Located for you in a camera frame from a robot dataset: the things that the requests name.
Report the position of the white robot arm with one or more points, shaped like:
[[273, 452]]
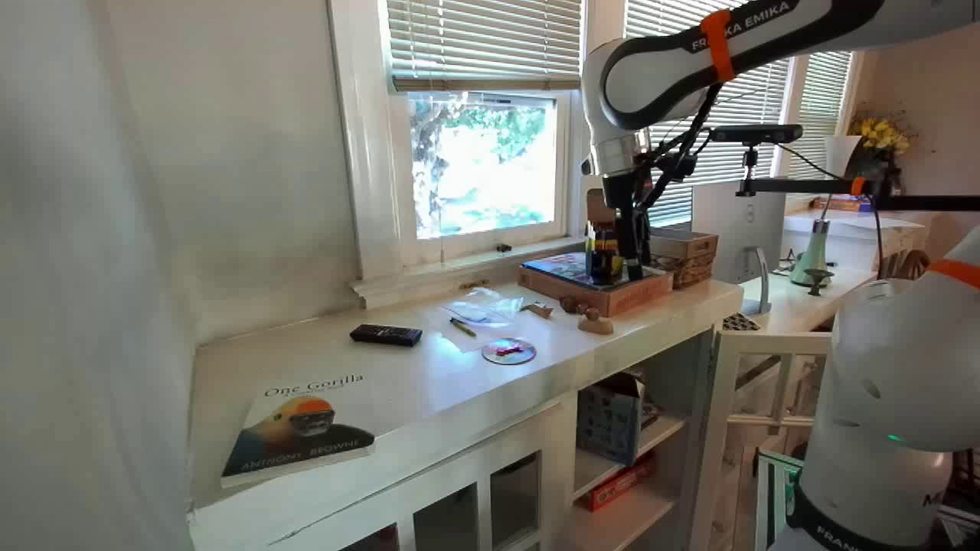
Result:
[[900, 383]]

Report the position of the small brown toy piece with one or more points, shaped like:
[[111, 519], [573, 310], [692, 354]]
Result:
[[542, 310]]

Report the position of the woven wooden box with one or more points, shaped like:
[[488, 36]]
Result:
[[683, 256]]

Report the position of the clear plastic bag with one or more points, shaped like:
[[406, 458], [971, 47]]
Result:
[[486, 307]]

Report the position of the black camera on stand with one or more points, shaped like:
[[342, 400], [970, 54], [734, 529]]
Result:
[[772, 132]]

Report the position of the white window blinds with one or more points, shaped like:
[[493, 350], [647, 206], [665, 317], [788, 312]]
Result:
[[483, 42]]

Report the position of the small wooden figurine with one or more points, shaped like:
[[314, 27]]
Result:
[[594, 326]]

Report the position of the blue storage crate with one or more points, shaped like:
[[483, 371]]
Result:
[[611, 413]]

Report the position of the black remote control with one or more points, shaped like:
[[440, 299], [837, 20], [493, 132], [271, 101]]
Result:
[[388, 335]]

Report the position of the green pencil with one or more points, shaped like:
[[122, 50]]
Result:
[[463, 326]]

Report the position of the yellow flowers vase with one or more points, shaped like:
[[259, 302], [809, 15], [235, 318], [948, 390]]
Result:
[[881, 141]]

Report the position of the white cabinet shelf unit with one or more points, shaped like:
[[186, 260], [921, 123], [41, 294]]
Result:
[[466, 453]]

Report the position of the wooden tray box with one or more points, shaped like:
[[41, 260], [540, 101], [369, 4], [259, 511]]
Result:
[[563, 277]]

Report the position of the open cardboard box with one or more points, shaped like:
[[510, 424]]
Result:
[[599, 213]]

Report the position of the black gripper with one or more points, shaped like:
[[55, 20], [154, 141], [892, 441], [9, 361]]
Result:
[[632, 223]]

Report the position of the red box on shelf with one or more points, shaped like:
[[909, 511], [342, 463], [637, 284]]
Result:
[[619, 485]]

